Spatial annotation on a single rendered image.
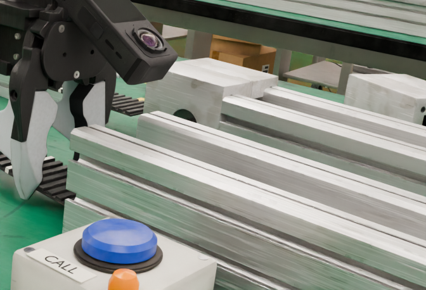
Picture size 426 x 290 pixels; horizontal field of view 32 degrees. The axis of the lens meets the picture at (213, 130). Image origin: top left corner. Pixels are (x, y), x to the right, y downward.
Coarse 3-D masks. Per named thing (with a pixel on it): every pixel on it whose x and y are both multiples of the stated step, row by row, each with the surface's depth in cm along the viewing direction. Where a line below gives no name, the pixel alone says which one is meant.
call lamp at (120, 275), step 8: (120, 272) 36; (128, 272) 36; (112, 280) 36; (120, 280) 35; (128, 280) 35; (136, 280) 36; (112, 288) 35; (120, 288) 35; (128, 288) 35; (136, 288) 36
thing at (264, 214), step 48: (96, 144) 51; (144, 144) 51; (192, 144) 55; (240, 144) 54; (96, 192) 52; (144, 192) 49; (192, 192) 47; (240, 192) 45; (288, 192) 46; (336, 192) 49; (384, 192) 48; (192, 240) 47; (240, 240) 45; (288, 240) 45; (336, 240) 42; (384, 240) 40; (240, 288) 46; (288, 288) 45; (336, 288) 42; (384, 288) 40
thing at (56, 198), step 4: (56, 188) 59; (60, 188) 59; (64, 188) 59; (44, 192) 59; (48, 192) 58; (52, 192) 58; (56, 192) 59; (60, 192) 59; (64, 192) 59; (68, 192) 59; (72, 192) 59; (48, 196) 58; (52, 196) 58; (56, 196) 58; (60, 196) 58; (64, 196) 58; (68, 196) 58; (72, 196) 59; (56, 200) 58; (60, 200) 58; (64, 200) 58
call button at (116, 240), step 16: (96, 224) 40; (112, 224) 40; (128, 224) 41; (96, 240) 38; (112, 240) 39; (128, 240) 39; (144, 240) 39; (96, 256) 38; (112, 256) 38; (128, 256) 38; (144, 256) 39
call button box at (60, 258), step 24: (48, 240) 41; (72, 240) 41; (168, 240) 43; (24, 264) 39; (48, 264) 38; (72, 264) 38; (96, 264) 38; (120, 264) 38; (144, 264) 39; (168, 264) 40; (192, 264) 40; (216, 264) 41; (24, 288) 39; (48, 288) 38; (72, 288) 37; (96, 288) 36; (144, 288) 37; (168, 288) 38; (192, 288) 40
